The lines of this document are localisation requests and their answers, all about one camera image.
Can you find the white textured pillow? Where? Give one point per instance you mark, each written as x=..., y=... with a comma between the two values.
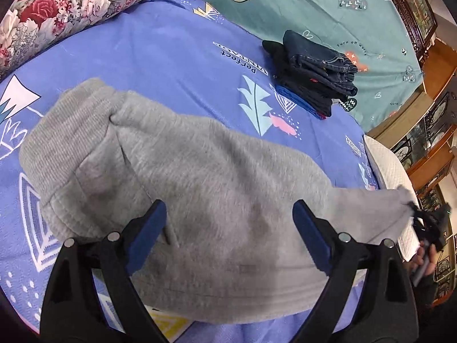
x=389, y=171

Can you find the person's right hand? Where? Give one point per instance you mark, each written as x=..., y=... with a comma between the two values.
x=430, y=262

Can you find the blue printed bed sheet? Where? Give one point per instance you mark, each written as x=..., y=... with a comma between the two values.
x=160, y=60

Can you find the wooden glass cabinet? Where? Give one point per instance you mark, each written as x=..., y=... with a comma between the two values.
x=428, y=132

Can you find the floral pillow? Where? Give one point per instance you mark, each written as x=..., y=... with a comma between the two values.
x=53, y=7

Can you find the folded blue garment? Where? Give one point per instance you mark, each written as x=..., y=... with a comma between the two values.
x=291, y=96

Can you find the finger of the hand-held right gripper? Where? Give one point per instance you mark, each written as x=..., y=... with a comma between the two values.
x=421, y=218

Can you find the grey sweatshirt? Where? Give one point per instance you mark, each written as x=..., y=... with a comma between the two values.
x=200, y=171

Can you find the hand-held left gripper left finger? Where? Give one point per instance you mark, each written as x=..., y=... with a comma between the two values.
x=148, y=235

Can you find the teal printed sheet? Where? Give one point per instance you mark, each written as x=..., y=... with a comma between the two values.
x=303, y=7

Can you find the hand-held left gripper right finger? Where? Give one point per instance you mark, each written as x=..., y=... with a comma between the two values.
x=314, y=235

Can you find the stack of folded dark clothes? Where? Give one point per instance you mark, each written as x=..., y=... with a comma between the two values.
x=303, y=85

